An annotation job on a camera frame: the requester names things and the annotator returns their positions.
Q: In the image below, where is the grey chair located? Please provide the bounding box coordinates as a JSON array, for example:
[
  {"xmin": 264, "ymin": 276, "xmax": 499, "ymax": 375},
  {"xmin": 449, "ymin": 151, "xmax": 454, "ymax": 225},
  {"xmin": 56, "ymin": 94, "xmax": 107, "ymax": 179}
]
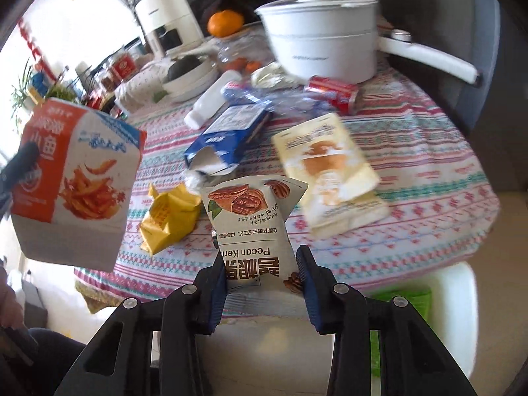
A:
[{"xmin": 449, "ymin": 0, "xmax": 512, "ymax": 137}]

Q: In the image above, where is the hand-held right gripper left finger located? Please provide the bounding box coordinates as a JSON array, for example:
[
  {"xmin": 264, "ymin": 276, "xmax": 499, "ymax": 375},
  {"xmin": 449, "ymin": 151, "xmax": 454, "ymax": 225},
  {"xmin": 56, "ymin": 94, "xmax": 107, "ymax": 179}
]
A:
[{"xmin": 53, "ymin": 251, "xmax": 228, "ymax": 396}]

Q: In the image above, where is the green plant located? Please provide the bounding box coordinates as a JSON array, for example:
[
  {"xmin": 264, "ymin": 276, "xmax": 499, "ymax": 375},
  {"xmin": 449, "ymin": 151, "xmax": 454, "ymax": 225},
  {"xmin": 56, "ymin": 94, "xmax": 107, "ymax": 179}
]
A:
[{"xmin": 10, "ymin": 58, "xmax": 83, "ymax": 108}]

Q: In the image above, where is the yellow crumpled wrapper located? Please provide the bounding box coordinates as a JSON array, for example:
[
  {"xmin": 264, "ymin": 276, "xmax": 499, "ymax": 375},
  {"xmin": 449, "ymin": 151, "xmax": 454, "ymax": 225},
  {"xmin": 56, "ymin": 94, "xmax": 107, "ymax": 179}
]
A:
[{"xmin": 139, "ymin": 183, "xmax": 203, "ymax": 255}]

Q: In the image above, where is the clear plastic water bottle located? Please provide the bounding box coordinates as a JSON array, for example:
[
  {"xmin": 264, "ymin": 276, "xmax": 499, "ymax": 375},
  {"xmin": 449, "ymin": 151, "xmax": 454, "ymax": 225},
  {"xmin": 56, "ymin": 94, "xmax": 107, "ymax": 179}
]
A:
[{"xmin": 223, "ymin": 82, "xmax": 326, "ymax": 121}]

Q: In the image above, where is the white kitchen appliance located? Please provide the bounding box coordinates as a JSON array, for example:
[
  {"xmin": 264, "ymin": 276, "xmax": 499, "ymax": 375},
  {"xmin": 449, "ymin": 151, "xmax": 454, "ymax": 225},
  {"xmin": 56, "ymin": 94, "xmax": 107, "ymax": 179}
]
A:
[{"xmin": 135, "ymin": 0, "xmax": 207, "ymax": 56}]

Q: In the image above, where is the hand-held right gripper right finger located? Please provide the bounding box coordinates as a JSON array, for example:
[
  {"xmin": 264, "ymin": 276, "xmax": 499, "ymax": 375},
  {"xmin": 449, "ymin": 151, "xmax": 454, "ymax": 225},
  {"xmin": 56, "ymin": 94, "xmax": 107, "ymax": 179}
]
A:
[{"xmin": 295, "ymin": 245, "xmax": 479, "ymax": 396}]

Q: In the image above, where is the white quilted cloth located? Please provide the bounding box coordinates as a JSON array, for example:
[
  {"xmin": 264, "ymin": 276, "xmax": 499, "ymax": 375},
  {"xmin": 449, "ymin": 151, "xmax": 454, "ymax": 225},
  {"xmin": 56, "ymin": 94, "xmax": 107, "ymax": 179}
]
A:
[{"xmin": 115, "ymin": 60, "xmax": 174, "ymax": 112}]

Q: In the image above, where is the white opaque plastic bottle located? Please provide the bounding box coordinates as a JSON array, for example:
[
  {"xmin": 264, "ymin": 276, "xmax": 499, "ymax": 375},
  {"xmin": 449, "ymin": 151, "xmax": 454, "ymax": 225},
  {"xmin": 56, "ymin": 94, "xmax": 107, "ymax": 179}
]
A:
[{"xmin": 183, "ymin": 70, "xmax": 242, "ymax": 129}]

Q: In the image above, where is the orange white snack bag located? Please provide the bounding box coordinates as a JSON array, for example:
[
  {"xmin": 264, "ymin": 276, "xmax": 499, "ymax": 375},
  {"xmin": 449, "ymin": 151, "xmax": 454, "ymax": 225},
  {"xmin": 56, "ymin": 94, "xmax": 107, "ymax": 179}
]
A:
[{"xmin": 10, "ymin": 98, "xmax": 148, "ymax": 273}]

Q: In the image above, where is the crumpled pale wrapper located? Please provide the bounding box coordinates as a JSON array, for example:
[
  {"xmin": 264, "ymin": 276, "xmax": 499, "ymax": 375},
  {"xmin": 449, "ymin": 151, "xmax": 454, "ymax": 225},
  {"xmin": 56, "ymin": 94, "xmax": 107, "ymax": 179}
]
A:
[{"xmin": 251, "ymin": 63, "xmax": 300, "ymax": 89}]

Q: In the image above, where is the white bowl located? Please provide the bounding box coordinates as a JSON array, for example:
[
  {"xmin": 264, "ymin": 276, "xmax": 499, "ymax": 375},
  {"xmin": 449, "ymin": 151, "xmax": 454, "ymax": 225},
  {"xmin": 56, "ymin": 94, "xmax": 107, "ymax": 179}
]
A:
[{"xmin": 162, "ymin": 58, "xmax": 219, "ymax": 103}]

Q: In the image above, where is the cream bread packet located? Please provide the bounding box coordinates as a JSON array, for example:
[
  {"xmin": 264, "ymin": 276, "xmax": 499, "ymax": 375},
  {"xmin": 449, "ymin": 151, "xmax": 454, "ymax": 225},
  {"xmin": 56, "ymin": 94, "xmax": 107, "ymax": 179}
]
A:
[{"xmin": 272, "ymin": 112, "xmax": 390, "ymax": 238}]

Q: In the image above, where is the white cooking pot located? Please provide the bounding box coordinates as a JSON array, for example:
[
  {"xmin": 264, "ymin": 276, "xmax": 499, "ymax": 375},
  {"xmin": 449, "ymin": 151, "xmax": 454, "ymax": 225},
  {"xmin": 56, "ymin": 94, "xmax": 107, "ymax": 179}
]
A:
[{"xmin": 254, "ymin": 0, "xmax": 483, "ymax": 85}]

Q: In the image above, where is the orange fruit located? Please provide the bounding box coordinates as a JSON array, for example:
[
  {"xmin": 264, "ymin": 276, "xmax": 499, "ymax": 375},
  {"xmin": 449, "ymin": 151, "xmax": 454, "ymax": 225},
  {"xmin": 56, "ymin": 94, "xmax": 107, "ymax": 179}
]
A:
[{"xmin": 207, "ymin": 9, "xmax": 245, "ymax": 38}]

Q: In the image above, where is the white bin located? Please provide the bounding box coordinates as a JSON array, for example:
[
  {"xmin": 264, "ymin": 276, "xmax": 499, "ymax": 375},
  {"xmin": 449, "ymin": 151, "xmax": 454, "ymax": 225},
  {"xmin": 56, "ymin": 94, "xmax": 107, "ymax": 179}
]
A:
[{"xmin": 194, "ymin": 262, "xmax": 479, "ymax": 396}]

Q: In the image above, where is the patterned tablecloth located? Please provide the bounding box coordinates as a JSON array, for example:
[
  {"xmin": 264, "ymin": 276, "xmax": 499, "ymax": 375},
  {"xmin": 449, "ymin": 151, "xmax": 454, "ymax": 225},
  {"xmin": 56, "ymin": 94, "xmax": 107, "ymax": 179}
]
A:
[{"xmin": 74, "ymin": 16, "xmax": 502, "ymax": 312}]

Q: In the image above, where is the blue and white carton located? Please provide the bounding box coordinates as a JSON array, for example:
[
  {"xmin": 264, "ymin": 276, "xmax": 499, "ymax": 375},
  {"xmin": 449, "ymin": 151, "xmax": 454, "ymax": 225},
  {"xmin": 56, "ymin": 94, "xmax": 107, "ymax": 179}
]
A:
[{"xmin": 183, "ymin": 103, "xmax": 275, "ymax": 176}]

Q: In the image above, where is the red soda can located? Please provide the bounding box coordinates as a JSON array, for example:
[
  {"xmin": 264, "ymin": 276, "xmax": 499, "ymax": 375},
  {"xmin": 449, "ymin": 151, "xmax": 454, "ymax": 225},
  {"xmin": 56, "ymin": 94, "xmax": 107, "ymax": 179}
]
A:
[{"xmin": 304, "ymin": 75, "xmax": 359, "ymax": 115}]

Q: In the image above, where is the green packet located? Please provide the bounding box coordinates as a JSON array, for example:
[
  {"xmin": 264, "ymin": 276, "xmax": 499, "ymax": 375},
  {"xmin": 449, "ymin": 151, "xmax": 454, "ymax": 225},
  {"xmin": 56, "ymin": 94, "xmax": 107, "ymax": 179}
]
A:
[{"xmin": 369, "ymin": 286, "xmax": 433, "ymax": 376}]

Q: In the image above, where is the red label jar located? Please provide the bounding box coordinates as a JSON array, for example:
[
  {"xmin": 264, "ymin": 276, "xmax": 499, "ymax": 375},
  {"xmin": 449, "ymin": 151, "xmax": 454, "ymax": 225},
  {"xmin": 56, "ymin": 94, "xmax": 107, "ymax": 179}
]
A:
[{"xmin": 109, "ymin": 51, "xmax": 139, "ymax": 85}]

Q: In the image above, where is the pecan snack packet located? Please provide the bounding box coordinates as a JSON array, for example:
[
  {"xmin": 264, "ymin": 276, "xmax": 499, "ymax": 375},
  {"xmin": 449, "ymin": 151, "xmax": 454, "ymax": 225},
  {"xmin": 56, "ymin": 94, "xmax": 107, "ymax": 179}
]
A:
[{"xmin": 199, "ymin": 175, "xmax": 309, "ymax": 294}]

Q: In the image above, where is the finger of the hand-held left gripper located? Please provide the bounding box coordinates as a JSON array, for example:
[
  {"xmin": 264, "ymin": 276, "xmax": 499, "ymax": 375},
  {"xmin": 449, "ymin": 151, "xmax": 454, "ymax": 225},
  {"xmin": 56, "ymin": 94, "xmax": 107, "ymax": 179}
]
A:
[{"xmin": 0, "ymin": 142, "xmax": 41, "ymax": 219}]

